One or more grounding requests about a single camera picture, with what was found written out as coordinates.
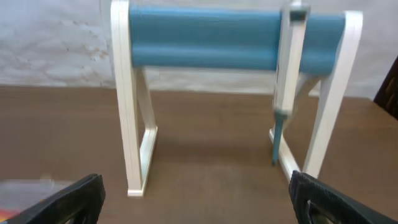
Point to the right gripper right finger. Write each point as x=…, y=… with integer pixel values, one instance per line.
x=323, y=202

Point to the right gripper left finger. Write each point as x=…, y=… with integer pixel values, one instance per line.
x=77, y=199

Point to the red and yellow tip box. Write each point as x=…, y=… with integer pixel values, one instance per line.
x=18, y=196

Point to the white and blue stand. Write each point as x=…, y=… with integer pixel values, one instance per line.
x=202, y=31

